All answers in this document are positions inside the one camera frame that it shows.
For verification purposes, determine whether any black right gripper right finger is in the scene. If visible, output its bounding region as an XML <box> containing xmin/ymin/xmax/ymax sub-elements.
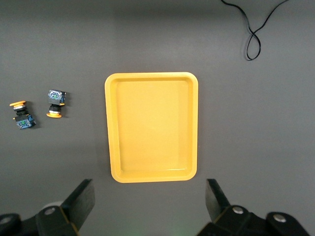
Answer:
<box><xmin>196</xmin><ymin>178</ymin><xmax>311</xmax><ymax>236</ymax></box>

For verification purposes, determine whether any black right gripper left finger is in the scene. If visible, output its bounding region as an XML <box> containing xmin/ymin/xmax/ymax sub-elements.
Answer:
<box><xmin>0</xmin><ymin>178</ymin><xmax>96</xmax><ymax>236</ymax></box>

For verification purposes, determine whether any yellow mushroom push button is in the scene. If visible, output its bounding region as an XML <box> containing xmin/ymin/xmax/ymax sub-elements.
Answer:
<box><xmin>46</xmin><ymin>89</ymin><xmax>67</xmax><ymax>119</ymax></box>
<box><xmin>9</xmin><ymin>100</ymin><xmax>36</xmax><ymax>130</ymax></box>

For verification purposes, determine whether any dark grey table mat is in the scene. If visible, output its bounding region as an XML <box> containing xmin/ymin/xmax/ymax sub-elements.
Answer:
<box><xmin>0</xmin><ymin>0</ymin><xmax>315</xmax><ymax>236</ymax></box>

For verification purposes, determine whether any yellow plastic tray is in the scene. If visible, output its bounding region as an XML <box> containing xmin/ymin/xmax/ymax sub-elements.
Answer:
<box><xmin>104</xmin><ymin>72</ymin><xmax>199</xmax><ymax>183</ymax></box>

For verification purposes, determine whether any thin black loose cable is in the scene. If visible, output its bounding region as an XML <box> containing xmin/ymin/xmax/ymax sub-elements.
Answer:
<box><xmin>220</xmin><ymin>0</ymin><xmax>290</xmax><ymax>61</ymax></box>

